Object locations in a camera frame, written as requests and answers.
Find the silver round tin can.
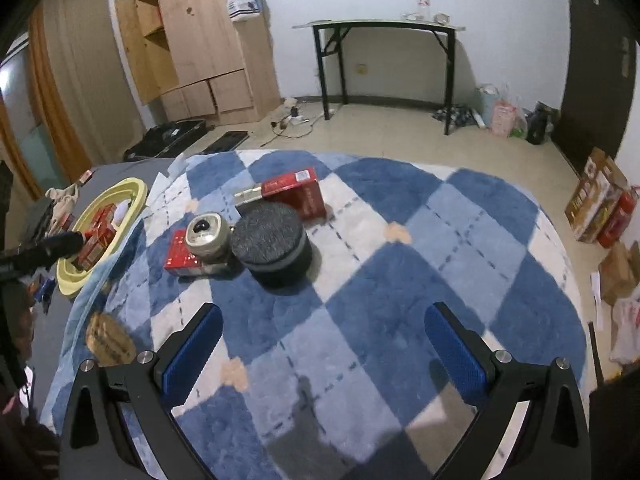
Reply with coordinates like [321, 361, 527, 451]
[184, 212, 231, 263]

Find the black round sponge puck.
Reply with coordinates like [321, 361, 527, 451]
[230, 202, 312, 289]

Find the yellow oval basin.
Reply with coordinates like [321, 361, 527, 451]
[56, 178, 148, 298]

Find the red box in basin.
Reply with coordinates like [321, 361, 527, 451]
[74, 204, 116, 271]

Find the brown blanket label patch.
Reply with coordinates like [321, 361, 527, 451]
[85, 312, 136, 367]

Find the orange curtain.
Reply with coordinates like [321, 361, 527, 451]
[1, 3, 91, 200]

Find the flat red cigarette carton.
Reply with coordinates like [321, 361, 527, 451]
[164, 229, 232, 278]

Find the black open suitcase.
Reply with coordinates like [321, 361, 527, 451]
[122, 119, 208, 162]

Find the black foam tray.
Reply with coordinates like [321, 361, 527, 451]
[202, 130, 250, 155]

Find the blue white checkered blanket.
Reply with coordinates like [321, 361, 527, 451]
[41, 150, 588, 479]

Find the wooden wardrobe cabinet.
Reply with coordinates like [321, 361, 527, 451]
[112, 0, 281, 126]

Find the brown printed cardboard box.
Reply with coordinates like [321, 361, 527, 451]
[565, 148, 628, 244]

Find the red silver upright box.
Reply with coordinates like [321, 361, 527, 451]
[233, 167, 328, 221]

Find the black bag by door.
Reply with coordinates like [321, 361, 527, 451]
[525, 101, 559, 145]

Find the pink bag on floor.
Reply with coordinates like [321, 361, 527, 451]
[489, 100, 518, 138]

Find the black folding table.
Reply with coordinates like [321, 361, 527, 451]
[299, 16, 466, 136]

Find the dark brown door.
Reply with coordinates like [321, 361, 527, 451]
[552, 0, 637, 172]

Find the power strip with cables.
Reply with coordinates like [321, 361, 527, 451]
[259, 105, 326, 148]

